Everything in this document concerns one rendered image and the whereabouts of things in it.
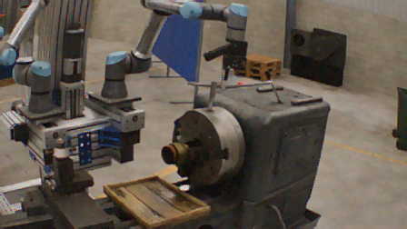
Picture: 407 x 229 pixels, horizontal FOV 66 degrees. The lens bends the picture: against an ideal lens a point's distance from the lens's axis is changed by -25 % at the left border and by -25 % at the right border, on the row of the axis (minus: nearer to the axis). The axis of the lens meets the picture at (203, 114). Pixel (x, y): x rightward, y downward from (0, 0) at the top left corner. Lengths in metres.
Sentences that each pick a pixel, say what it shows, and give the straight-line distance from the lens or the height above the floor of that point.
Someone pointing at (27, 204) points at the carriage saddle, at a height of 0.91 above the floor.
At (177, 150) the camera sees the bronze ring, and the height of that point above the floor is 1.11.
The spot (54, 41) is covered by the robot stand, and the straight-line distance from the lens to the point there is 1.98.
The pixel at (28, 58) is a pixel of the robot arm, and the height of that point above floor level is 1.41.
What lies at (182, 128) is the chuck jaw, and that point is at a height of 1.16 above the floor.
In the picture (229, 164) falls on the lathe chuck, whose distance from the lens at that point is 1.59.
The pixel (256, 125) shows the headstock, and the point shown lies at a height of 1.21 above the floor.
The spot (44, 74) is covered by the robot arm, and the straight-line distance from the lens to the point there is 1.77.
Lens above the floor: 1.67
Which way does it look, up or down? 16 degrees down
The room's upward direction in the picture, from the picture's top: 5 degrees clockwise
